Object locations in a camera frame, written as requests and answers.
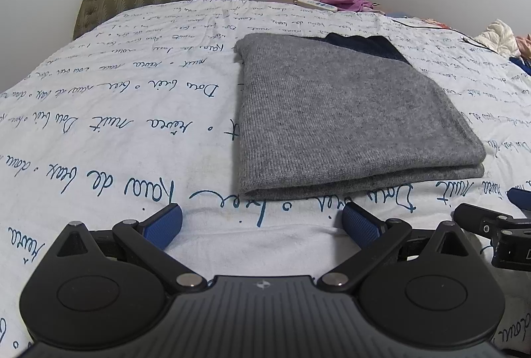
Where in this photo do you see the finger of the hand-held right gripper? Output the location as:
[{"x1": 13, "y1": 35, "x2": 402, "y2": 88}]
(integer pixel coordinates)
[
  {"x1": 453, "y1": 203, "x2": 531, "y2": 237},
  {"x1": 507, "y1": 188, "x2": 531, "y2": 213}
]

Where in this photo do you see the blue garment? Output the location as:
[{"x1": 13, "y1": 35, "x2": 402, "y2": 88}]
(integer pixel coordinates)
[{"x1": 508, "y1": 55, "x2": 531, "y2": 75}]

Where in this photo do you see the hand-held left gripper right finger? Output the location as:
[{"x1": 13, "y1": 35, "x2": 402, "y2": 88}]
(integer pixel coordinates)
[{"x1": 316, "y1": 200, "x2": 470, "y2": 294}]

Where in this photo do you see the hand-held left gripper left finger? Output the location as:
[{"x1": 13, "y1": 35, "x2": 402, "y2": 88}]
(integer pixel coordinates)
[{"x1": 56, "y1": 203, "x2": 209, "y2": 295}]

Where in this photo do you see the grey sweater with navy sleeves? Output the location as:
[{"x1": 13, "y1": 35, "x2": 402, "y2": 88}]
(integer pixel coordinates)
[{"x1": 232, "y1": 32, "x2": 487, "y2": 202}]

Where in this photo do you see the purple cloth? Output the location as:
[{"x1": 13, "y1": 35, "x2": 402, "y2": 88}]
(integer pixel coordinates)
[{"x1": 319, "y1": 0, "x2": 381, "y2": 14}]

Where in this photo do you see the pink cloth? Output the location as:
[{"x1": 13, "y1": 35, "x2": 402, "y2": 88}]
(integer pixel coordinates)
[{"x1": 516, "y1": 33, "x2": 531, "y2": 60}]

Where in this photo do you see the white puffy jacket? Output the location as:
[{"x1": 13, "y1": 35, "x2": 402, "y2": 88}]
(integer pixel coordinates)
[{"x1": 473, "y1": 18, "x2": 522, "y2": 56}]

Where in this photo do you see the long black cable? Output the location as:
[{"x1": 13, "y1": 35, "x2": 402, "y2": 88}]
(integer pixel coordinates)
[{"x1": 391, "y1": 18, "x2": 487, "y2": 50}]

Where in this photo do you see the white quilt with blue script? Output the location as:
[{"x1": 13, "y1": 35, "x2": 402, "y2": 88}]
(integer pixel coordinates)
[{"x1": 0, "y1": 0, "x2": 531, "y2": 358}]

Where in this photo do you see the white power strip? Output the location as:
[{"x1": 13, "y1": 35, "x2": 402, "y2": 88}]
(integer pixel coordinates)
[{"x1": 292, "y1": 0, "x2": 340, "y2": 14}]

